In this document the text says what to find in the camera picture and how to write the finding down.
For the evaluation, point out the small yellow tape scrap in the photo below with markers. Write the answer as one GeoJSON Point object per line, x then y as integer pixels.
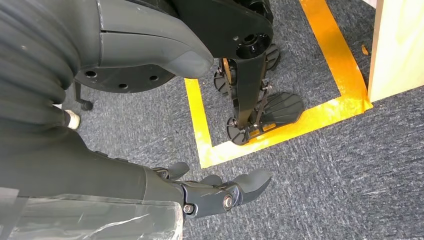
{"type": "Point", "coordinates": [364, 50]}

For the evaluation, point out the light wood table leg panel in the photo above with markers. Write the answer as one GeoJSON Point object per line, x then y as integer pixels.
{"type": "Point", "coordinates": [397, 46]}

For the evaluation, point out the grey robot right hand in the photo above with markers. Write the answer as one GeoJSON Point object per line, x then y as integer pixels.
{"type": "Point", "coordinates": [99, 175]}

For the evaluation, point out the black robot hip joint disc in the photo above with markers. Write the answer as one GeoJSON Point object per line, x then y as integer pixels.
{"type": "Point", "coordinates": [132, 81]}

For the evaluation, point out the grey robot waist shell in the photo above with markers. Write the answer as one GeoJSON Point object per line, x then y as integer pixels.
{"type": "Point", "coordinates": [149, 43]}

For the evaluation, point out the black robot foot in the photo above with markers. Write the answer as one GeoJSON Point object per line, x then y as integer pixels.
{"type": "Point", "coordinates": [281, 107]}

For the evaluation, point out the clear plastic film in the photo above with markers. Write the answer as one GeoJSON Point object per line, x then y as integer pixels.
{"type": "Point", "coordinates": [92, 220]}

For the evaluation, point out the white capped chair leg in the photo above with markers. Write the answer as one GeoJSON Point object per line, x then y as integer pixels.
{"type": "Point", "coordinates": [73, 120]}

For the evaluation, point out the black robot leg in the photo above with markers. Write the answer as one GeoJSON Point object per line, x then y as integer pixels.
{"type": "Point", "coordinates": [232, 26]}

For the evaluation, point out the yellow floor tape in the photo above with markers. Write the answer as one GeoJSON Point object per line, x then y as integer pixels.
{"type": "Point", "coordinates": [331, 43]}

